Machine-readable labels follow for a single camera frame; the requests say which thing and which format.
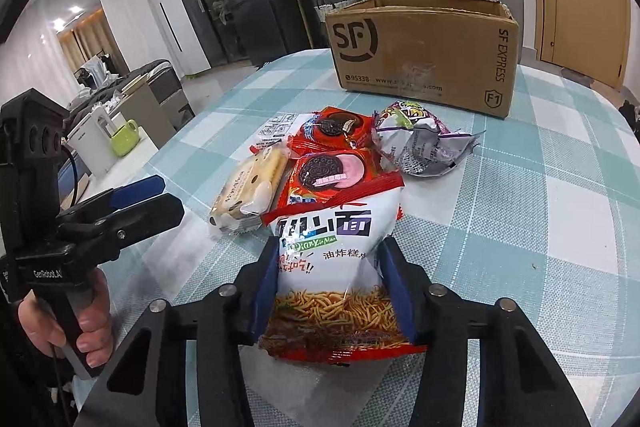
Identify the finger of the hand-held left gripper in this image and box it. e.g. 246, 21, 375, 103
57, 194, 185, 265
75, 175, 167, 220

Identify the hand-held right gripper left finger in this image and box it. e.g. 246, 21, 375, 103
75, 237, 281, 427

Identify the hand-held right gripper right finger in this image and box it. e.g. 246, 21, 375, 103
377, 237, 593, 427

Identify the white noodle snack bag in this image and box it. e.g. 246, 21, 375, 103
257, 187, 431, 365

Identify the yellow cake packet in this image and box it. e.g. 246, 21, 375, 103
209, 146, 291, 235

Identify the red cookie packet pink filling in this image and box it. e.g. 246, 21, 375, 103
277, 149, 406, 218

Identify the white printed snack packet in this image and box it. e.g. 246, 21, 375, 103
251, 112, 301, 154

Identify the purple snack bag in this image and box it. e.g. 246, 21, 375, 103
375, 101, 486, 178

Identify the red cookie packet brown filling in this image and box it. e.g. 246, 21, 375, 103
290, 107, 376, 152

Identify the brown cardboard box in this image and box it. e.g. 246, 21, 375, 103
325, 0, 521, 120

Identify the person's left hand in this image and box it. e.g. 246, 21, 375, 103
17, 267, 113, 368

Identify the marble side table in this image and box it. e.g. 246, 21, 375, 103
50, 122, 161, 208

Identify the green mug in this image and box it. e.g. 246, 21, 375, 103
111, 119, 140, 158

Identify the white kettle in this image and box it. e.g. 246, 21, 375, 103
67, 104, 118, 178

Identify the grey armchair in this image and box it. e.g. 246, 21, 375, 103
125, 59, 196, 132

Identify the teal checkered tablecloth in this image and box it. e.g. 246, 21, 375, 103
50, 49, 640, 427

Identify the woven laundry basket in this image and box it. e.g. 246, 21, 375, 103
314, 0, 351, 25

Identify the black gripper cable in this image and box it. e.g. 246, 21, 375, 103
64, 152, 77, 208

